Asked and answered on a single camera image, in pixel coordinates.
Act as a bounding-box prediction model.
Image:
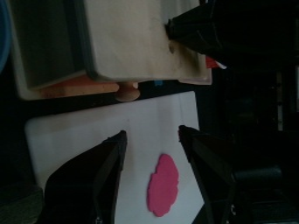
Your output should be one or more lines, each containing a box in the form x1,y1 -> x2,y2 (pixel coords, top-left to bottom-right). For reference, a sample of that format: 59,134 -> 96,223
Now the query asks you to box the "wooden drawer with red front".
39,74 -> 143,102

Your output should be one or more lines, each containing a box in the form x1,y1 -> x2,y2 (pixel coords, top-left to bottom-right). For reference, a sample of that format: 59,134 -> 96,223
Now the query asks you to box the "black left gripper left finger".
39,129 -> 128,224

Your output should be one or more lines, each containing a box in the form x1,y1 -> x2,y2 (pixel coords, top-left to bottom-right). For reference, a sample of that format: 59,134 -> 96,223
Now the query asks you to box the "white cutting board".
24,90 -> 208,224

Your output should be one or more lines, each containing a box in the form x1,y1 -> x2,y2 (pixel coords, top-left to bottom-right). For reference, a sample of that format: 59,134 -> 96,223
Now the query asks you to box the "light wooden drawer box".
7,0 -> 213,102

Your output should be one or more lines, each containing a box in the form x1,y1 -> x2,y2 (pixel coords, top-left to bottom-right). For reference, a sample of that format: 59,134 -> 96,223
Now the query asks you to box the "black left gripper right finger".
177,125 -> 237,224

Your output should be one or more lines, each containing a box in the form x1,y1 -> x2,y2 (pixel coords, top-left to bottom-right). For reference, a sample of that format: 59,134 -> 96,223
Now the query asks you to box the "small red toy piece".
204,55 -> 228,70

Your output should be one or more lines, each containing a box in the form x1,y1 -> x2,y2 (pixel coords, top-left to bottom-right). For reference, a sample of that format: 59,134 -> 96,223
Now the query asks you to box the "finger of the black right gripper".
164,8 -> 208,53

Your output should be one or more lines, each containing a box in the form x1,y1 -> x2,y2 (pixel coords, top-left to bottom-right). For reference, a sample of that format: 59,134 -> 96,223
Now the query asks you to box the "blue toy pot bowl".
0,0 -> 13,75

